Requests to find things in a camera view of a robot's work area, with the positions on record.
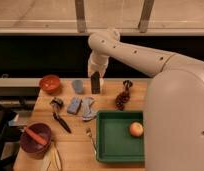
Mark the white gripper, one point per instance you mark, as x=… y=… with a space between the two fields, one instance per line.
x=97 y=66

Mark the black rectangular eraser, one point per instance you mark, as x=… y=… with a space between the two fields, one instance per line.
x=95 y=83

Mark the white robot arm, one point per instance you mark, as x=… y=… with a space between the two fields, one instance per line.
x=174 y=102

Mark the white metal cup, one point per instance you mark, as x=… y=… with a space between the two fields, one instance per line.
x=101 y=82

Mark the blue plastic cup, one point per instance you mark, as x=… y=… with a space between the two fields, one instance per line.
x=78 y=86

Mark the orange bowl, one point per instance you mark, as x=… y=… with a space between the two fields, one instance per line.
x=49 y=83

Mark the crumpled blue cloth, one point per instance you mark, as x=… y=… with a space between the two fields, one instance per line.
x=88 y=112

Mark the apple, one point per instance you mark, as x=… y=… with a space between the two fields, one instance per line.
x=136 y=129

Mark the green plastic tray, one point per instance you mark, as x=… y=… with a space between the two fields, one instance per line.
x=114 y=143

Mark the red stick in bowl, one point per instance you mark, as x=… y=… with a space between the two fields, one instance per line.
x=36 y=137

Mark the purple bowl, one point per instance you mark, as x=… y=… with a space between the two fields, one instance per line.
x=29 y=145

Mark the yellow banana peel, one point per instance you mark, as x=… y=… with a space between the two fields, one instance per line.
x=51 y=158

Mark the black chair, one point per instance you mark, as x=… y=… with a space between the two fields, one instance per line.
x=7 y=134

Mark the black handled brush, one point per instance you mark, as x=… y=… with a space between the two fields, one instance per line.
x=57 y=105

